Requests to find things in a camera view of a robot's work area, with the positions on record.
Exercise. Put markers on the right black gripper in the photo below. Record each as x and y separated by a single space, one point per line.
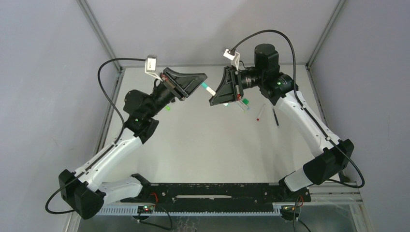
235 83

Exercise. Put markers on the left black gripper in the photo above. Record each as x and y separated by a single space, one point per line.
173 85

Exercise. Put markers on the white marker blue end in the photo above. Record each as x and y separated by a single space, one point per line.
212 92

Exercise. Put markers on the white marker red end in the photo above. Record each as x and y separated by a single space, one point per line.
260 112

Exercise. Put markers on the black gel pen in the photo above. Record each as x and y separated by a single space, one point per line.
275 117

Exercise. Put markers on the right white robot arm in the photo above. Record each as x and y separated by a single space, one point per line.
331 154

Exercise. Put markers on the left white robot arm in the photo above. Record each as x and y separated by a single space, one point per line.
115 144

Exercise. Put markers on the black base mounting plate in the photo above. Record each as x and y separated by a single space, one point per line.
216 197

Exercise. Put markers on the right controller board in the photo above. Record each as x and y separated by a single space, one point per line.
289 210

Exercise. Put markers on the controller board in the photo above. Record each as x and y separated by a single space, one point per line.
145 209
289 210

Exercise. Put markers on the left controller board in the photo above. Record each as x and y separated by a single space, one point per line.
145 209

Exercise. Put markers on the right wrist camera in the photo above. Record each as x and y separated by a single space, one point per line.
233 56

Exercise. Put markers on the aluminium frame rail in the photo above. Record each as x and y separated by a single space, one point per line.
326 194

